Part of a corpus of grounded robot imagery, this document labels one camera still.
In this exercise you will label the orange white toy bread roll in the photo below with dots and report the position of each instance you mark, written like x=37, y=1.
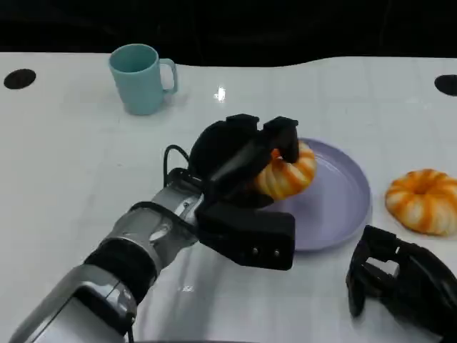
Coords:
x=292, y=175
x=421, y=203

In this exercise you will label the lilac plate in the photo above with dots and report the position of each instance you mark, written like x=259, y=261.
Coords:
x=332, y=200

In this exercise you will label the pale green mug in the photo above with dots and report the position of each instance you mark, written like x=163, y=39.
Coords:
x=137, y=85

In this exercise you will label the black table grommet hole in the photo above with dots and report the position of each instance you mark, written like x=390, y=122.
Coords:
x=447, y=84
x=20, y=79

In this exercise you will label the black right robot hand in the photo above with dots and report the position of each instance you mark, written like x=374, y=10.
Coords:
x=414, y=282

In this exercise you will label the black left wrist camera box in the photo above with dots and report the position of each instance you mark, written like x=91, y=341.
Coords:
x=250, y=232

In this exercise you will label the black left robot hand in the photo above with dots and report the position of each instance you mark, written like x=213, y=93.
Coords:
x=214, y=150

